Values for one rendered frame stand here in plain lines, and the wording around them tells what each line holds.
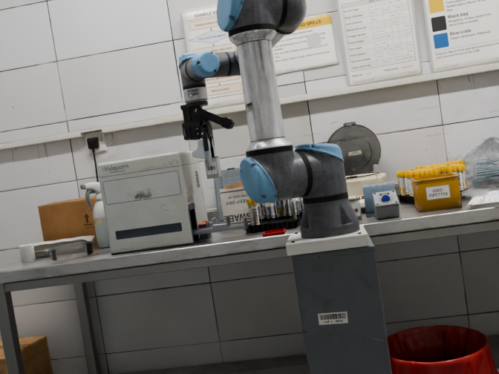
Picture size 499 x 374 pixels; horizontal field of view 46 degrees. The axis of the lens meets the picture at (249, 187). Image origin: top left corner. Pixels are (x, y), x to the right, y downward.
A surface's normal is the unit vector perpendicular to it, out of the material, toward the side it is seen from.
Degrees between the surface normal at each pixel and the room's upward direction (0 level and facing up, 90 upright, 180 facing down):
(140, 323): 90
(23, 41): 90
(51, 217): 89
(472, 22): 93
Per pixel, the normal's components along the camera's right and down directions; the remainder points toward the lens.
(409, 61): -0.10, 0.12
